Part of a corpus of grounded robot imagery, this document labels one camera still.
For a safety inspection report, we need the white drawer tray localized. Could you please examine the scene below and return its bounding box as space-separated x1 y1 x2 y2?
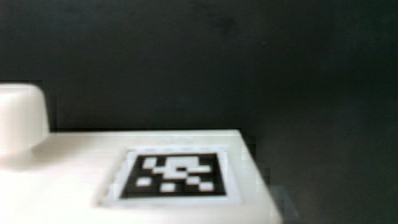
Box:
0 84 282 224

